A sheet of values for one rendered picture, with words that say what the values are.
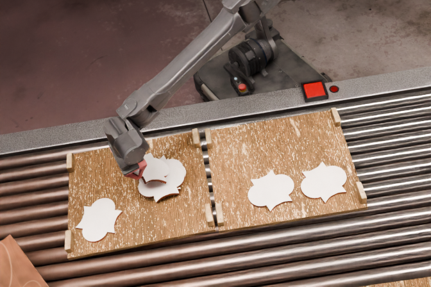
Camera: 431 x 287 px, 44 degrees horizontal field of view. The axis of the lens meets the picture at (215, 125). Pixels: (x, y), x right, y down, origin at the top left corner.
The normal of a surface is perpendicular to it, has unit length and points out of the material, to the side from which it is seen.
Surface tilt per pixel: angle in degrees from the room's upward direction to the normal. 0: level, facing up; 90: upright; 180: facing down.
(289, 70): 0
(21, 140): 0
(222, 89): 0
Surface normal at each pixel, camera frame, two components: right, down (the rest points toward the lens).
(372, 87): -0.11, -0.61
